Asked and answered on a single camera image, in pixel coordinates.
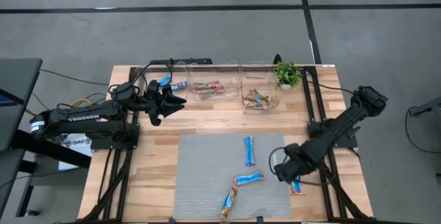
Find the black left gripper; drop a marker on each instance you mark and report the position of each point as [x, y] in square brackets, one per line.
[151, 103]

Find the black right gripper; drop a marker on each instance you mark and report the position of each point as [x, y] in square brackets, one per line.
[296, 163]

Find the blue rice treat bar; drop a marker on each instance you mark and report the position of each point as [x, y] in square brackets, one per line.
[248, 178]
[297, 189]
[179, 85]
[164, 80]
[249, 151]

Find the green blue orange granola bar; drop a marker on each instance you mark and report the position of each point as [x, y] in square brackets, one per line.
[206, 85]

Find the orange blue chewy granola bar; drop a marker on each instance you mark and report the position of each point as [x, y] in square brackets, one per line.
[255, 104]

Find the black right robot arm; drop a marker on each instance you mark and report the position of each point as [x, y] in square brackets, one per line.
[337, 127]

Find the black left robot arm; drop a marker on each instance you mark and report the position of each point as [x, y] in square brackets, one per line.
[86, 119]

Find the clear plastic container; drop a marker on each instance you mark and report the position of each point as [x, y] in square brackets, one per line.
[258, 79]
[213, 74]
[177, 72]

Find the black power strip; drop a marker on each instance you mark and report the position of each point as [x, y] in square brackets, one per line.
[181, 61]

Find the black table clamp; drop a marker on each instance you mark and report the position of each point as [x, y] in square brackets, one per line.
[171, 220]
[260, 220]

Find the grey woven mat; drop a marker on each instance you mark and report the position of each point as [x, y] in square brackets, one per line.
[200, 182]

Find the green plant in white pot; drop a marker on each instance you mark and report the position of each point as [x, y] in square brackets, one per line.
[287, 74]

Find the white printed box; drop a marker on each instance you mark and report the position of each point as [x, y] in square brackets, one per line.
[74, 155]

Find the grey stand base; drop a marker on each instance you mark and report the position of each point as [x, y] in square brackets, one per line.
[427, 107]

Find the black desk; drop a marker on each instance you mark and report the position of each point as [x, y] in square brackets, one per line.
[17, 89]

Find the black aluminium table frame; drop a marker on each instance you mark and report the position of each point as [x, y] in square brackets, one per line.
[311, 70]

